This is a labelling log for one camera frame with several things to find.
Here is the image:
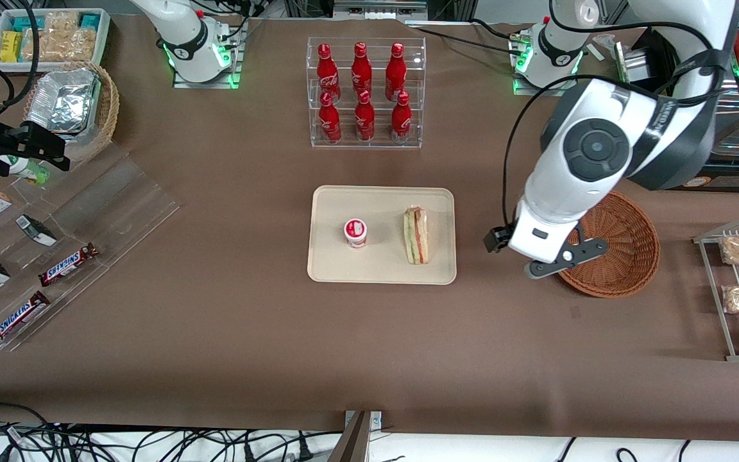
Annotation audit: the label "triangle sandwich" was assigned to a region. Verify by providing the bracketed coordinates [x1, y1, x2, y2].
[403, 205, 430, 266]

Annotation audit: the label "brown wicker basket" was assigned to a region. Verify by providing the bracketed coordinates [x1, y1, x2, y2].
[556, 190, 661, 298]

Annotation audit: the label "light wicker basket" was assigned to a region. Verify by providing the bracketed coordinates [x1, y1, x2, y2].
[22, 61, 120, 165]

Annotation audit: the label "beige plastic tray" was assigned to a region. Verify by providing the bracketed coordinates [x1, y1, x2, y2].
[307, 185, 457, 286]

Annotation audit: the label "green white bottle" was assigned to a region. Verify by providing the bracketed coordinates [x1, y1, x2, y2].
[0, 156, 51, 185]

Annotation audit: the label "silver foil pack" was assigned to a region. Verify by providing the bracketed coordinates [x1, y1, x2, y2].
[26, 69, 101, 134]

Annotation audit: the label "snickers bar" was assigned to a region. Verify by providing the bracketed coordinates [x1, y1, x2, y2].
[38, 243, 100, 287]
[0, 291, 51, 347]

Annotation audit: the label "clear acrylic display stand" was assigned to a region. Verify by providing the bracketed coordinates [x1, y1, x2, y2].
[0, 141, 181, 352]

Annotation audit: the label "white plastic bin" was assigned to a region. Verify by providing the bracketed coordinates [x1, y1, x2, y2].
[0, 8, 112, 73]

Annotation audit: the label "silver metal plate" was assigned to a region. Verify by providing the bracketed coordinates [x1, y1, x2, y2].
[613, 42, 641, 84]

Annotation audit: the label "red white yogurt cup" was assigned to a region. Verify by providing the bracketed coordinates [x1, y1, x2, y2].
[343, 218, 368, 249]

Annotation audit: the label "red cola bottle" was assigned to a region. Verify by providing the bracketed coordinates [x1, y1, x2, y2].
[318, 91, 343, 144]
[354, 90, 375, 142]
[391, 91, 412, 143]
[386, 42, 407, 102]
[352, 42, 373, 103]
[316, 43, 341, 105]

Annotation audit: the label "clear acrylic bottle rack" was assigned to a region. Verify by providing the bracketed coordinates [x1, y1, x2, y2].
[306, 37, 427, 150]

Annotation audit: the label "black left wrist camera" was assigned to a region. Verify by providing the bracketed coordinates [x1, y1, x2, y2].
[483, 225, 516, 253]

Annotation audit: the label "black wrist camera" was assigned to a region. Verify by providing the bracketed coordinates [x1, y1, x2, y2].
[483, 225, 516, 253]
[0, 122, 71, 173]

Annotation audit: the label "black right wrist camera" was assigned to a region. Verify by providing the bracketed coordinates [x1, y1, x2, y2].
[0, 122, 71, 173]

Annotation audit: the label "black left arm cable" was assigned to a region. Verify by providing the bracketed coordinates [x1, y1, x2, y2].
[503, 0, 733, 228]

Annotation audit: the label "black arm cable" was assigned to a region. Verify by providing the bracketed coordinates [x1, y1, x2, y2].
[503, 0, 733, 228]
[0, 0, 41, 117]

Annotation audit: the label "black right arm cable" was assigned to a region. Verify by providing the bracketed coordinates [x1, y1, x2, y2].
[0, 0, 41, 117]

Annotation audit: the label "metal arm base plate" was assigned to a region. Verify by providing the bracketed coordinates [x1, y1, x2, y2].
[513, 74, 575, 98]
[173, 61, 242, 90]

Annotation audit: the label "black base power cable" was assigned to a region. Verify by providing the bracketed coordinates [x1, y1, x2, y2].
[408, 18, 537, 51]

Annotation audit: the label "grey metal post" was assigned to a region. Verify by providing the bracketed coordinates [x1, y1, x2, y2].
[328, 411, 383, 462]

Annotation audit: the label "aluminium frame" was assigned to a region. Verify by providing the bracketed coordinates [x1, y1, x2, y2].
[283, 0, 476, 21]

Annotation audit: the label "tangled black cables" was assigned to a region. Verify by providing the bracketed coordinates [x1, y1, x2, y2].
[0, 403, 344, 462]

